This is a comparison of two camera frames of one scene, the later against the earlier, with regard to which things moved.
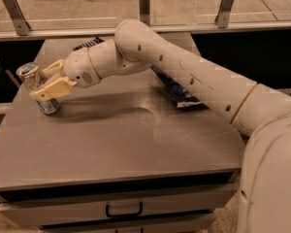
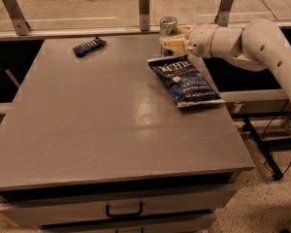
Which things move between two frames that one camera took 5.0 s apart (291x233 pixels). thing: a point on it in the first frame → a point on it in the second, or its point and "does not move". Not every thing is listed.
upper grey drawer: x=32 y=208 does not move
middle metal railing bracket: x=145 y=5 does not move
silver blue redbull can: x=32 y=77 → x=168 y=27
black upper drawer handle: x=108 y=215 does not move
